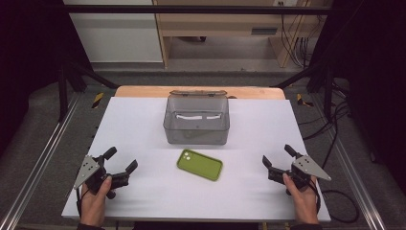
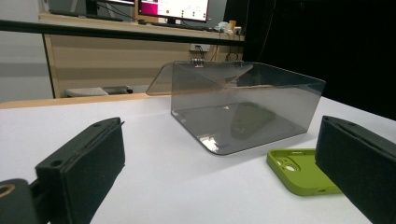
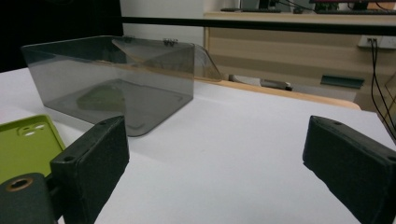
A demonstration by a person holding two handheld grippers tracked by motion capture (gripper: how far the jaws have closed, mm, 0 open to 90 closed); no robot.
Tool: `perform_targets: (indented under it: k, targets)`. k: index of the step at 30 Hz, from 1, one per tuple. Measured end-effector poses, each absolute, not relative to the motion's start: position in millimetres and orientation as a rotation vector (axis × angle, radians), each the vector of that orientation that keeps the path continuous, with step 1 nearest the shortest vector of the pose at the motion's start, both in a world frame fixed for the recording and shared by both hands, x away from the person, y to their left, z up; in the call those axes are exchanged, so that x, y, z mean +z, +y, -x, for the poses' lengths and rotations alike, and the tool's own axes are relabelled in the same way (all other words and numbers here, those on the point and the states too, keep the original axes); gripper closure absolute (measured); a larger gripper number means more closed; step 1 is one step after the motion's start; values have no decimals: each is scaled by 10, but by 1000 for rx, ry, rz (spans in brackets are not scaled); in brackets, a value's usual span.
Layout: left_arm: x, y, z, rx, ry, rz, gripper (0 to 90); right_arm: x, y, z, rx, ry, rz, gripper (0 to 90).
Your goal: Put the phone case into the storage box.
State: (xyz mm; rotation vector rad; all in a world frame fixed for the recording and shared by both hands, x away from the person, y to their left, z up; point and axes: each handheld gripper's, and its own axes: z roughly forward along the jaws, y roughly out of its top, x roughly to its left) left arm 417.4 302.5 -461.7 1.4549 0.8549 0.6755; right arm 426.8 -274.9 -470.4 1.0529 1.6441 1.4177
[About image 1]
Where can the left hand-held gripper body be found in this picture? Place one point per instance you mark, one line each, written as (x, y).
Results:
(95, 174)

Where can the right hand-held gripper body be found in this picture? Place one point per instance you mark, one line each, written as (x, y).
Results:
(300, 174)

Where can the green phone case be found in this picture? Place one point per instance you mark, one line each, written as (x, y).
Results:
(199, 165)

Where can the transparent grey lidded box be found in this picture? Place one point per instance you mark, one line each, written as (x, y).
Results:
(196, 126)

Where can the person's right hand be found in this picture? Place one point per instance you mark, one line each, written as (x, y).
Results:
(303, 201)

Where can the person's left hand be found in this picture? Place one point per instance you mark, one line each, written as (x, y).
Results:
(94, 204)

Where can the black yellow striped tape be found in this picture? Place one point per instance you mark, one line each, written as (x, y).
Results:
(97, 100)
(301, 100)

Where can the wooden table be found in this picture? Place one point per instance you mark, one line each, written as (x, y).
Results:
(143, 91)

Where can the black metal stand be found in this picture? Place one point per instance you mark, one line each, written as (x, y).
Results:
(325, 80)
(68, 83)

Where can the person's dark clothing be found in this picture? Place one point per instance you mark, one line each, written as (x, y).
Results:
(194, 226)

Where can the black curtain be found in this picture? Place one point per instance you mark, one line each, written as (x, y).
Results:
(373, 80)
(28, 64)

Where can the white cabinet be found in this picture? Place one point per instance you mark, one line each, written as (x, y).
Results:
(118, 35)

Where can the light wooden desk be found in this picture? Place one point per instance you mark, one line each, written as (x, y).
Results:
(220, 24)

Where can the aluminium floor rail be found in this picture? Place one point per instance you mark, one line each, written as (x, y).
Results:
(35, 169)
(354, 172)

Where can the white wall socket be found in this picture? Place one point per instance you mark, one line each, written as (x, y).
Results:
(285, 3)

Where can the black horizontal frame bar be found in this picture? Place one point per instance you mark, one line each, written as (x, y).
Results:
(191, 9)

